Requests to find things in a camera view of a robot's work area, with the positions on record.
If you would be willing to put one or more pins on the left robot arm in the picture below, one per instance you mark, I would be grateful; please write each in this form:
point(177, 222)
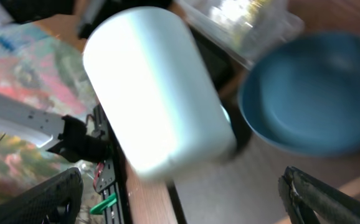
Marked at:
point(62, 135)

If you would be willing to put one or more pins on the white cup pink inside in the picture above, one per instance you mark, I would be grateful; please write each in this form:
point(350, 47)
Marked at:
point(156, 92)

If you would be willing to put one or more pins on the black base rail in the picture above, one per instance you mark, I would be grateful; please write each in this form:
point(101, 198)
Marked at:
point(111, 179)

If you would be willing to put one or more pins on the black waste tray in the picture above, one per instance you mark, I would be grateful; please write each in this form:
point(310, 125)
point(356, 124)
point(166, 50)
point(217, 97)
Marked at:
point(25, 11)

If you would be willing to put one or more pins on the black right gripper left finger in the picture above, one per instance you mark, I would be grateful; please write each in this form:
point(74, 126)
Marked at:
point(57, 200)

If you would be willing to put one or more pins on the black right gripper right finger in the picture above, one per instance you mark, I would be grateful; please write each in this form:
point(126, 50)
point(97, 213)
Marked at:
point(305, 197)

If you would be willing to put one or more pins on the clear plastic bin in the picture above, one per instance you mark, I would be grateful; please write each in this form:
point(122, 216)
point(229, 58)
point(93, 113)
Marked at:
point(244, 29)

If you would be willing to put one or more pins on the brown plastic tray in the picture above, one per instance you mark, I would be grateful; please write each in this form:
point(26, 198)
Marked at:
point(243, 187)

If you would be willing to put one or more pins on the dark blue plate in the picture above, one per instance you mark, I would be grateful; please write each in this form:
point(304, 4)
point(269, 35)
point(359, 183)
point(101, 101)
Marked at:
point(304, 97)

